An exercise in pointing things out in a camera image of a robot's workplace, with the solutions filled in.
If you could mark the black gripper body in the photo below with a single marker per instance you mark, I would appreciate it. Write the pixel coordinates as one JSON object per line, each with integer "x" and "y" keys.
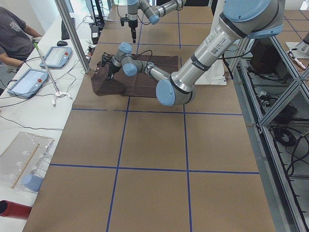
{"x": 133, "y": 25}
{"x": 112, "y": 69}

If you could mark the dark brown t-shirt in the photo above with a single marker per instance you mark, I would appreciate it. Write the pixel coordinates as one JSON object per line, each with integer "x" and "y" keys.
{"x": 140, "y": 85}

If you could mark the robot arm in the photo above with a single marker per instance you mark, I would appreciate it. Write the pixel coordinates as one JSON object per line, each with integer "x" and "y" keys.
{"x": 239, "y": 19}
{"x": 153, "y": 13}

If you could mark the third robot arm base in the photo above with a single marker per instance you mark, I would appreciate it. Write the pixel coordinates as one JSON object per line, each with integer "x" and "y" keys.
{"x": 299, "y": 50}

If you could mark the far teach pendant tablet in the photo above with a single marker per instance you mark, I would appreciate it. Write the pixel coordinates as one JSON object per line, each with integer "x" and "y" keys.
{"x": 57, "y": 57}

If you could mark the teach pendant tablet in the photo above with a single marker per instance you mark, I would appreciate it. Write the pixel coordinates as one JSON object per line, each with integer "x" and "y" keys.
{"x": 28, "y": 84}
{"x": 57, "y": 57}

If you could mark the black computer mouse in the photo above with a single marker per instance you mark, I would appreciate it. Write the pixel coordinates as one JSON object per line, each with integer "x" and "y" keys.
{"x": 62, "y": 43}

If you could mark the black keyboard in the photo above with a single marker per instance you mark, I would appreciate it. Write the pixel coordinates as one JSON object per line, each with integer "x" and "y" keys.
{"x": 64, "y": 32}

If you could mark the long metal rod tool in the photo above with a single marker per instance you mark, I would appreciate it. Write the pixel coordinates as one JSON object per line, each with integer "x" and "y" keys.
{"x": 46, "y": 67}

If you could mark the near teach pendant tablet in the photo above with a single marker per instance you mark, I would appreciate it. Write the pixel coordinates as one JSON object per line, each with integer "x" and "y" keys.
{"x": 28, "y": 84}

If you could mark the seated person grey shirt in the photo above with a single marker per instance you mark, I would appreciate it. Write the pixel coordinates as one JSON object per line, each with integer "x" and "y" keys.
{"x": 15, "y": 44}

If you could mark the wooden stick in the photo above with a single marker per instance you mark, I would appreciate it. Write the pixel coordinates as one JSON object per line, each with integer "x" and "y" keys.
{"x": 25, "y": 166}

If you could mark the clear plastic sheet bag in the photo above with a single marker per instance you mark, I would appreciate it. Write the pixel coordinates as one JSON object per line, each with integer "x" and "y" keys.
{"x": 14, "y": 157}

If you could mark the blue plastic cup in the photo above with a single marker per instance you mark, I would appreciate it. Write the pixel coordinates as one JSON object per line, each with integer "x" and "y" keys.
{"x": 32, "y": 182}

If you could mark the red cylinder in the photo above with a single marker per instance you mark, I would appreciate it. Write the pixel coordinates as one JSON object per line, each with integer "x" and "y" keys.
{"x": 14, "y": 210}

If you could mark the aluminium frame post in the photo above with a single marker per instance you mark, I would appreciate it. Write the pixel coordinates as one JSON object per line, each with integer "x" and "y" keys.
{"x": 65, "y": 15}

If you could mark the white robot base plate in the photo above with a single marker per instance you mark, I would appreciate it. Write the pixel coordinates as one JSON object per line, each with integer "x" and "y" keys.
{"x": 214, "y": 76}

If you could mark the aluminium frame rack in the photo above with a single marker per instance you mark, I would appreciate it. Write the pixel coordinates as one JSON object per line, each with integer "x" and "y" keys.
{"x": 273, "y": 89}

